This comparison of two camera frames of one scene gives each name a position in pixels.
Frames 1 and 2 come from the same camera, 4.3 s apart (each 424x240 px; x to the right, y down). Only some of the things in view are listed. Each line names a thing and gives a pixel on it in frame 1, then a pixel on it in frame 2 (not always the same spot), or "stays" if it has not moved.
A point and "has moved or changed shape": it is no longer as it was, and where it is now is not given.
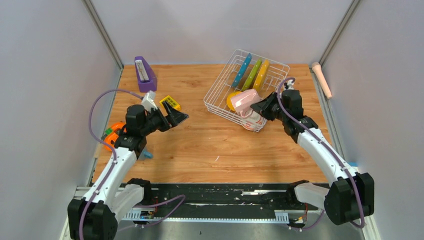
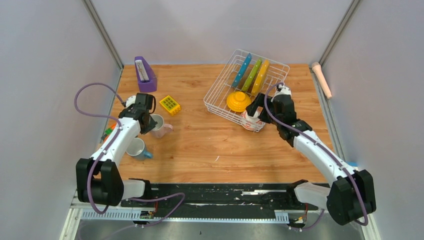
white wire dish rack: x=246 y=79 stays
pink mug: x=243 y=101 has moved or changed shape
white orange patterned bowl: x=255 y=122 stays
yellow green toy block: x=169 y=100 stays
